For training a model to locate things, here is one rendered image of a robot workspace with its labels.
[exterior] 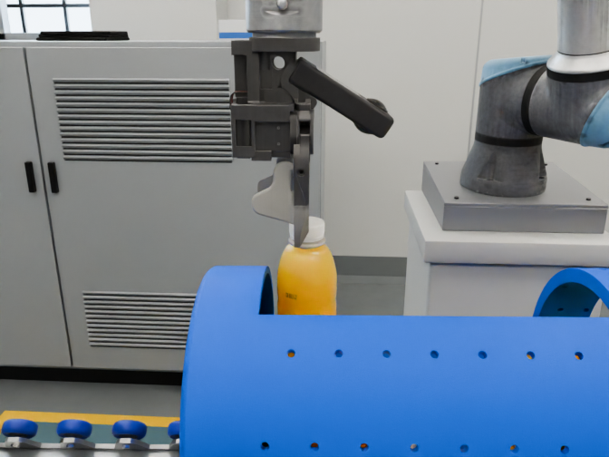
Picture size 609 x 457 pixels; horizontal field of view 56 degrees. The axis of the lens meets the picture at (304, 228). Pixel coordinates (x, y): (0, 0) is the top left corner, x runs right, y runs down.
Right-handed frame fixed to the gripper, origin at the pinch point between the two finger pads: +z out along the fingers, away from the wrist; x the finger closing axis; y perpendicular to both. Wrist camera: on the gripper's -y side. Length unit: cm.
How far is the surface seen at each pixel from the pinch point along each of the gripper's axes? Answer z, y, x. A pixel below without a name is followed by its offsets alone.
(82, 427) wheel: 29.5, 29.6, -3.0
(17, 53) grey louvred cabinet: -12, 107, -154
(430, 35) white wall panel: -18, -65, -273
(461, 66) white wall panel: -2, -83, -272
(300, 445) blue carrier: 12.9, -0.1, 19.4
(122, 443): 31.4, 24.1, -2.3
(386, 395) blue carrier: 9.1, -7.5, 17.5
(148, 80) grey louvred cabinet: -3, 59, -150
